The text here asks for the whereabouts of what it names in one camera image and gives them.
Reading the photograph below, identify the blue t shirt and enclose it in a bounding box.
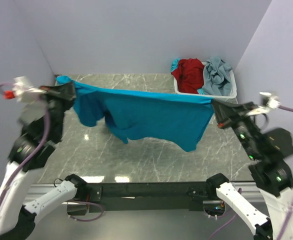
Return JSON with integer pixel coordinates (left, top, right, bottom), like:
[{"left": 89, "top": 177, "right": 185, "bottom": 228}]
[{"left": 56, "top": 76, "right": 214, "bottom": 152}]

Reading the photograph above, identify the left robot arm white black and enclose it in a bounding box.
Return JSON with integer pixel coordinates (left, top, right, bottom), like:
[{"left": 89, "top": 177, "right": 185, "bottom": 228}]
[{"left": 0, "top": 77, "right": 88, "bottom": 240}]

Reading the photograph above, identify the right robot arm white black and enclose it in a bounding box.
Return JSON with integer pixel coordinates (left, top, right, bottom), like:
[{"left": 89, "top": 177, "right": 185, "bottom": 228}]
[{"left": 206, "top": 97, "right": 293, "bottom": 240}]

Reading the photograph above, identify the white laundry basket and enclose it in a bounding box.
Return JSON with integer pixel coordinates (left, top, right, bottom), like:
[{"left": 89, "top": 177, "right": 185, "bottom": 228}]
[{"left": 173, "top": 61, "right": 238, "bottom": 99}]

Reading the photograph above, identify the grey t shirt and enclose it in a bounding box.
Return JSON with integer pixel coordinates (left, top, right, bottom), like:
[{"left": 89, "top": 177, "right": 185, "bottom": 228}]
[{"left": 201, "top": 56, "right": 233, "bottom": 96}]

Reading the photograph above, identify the red t shirt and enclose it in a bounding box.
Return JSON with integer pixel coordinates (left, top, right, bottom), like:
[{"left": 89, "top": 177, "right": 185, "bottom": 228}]
[{"left": 171, "top": 58, "right": 205, "bottom": 94}]

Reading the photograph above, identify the light blue garment in basket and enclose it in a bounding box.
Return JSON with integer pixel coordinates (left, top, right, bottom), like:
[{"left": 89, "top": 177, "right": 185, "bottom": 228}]
[{"left": 170, "top": 58, "right": 181, "bottom": 73}]

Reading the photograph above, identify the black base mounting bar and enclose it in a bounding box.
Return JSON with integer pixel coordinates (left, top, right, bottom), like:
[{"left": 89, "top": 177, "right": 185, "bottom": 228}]
[{"left": 74, "top": 181, "right": 223, "bottom": 212}]

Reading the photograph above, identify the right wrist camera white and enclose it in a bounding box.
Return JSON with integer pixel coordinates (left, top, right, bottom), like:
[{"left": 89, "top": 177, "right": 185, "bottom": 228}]
[{"left": 246, "top": 92, "right": 280, "bottom": 117}]

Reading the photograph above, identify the aluminium rail frame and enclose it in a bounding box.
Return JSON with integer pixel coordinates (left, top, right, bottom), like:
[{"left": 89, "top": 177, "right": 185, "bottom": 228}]
[{"left": 24, "top": 182, "right": 262, "bottom": 204}]

